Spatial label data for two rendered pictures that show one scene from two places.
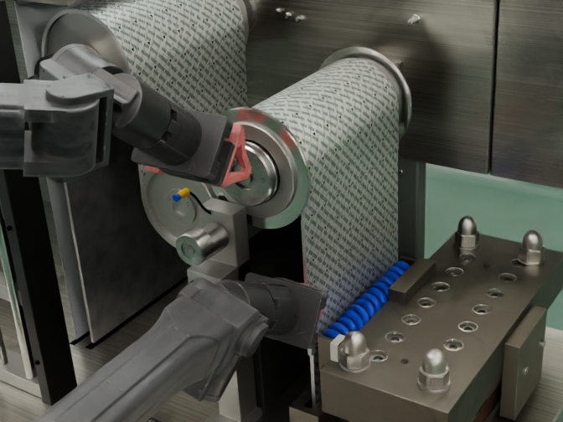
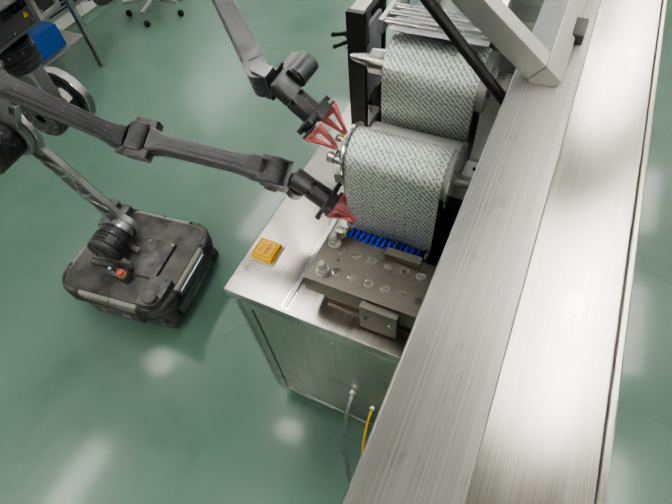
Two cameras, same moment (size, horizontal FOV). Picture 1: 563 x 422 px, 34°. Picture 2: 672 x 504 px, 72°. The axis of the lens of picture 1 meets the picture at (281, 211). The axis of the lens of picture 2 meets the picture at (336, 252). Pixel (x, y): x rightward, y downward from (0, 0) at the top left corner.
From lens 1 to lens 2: 122 cm
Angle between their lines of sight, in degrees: 67
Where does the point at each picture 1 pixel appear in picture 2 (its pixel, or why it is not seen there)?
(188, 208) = not seen: hidden behind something
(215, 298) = (270, 166)
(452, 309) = (383, 276)
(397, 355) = (342, 257)
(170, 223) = not seen: hidden behind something
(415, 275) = (403, 256)
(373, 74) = (437, 168)
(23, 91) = (253, 57)
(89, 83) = (264, 69)
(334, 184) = (370, 186)
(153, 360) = (220, 157)
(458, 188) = not seen: outside the picture
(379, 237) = (411, 231)
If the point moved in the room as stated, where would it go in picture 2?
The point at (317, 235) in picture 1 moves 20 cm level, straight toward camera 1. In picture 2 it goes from (355, 195) to (277, 206)
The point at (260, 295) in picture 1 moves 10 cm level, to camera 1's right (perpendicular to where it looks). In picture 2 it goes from (301, 184) to (306, 213)
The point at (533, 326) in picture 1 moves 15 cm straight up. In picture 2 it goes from (378, 313) to (378, 281)
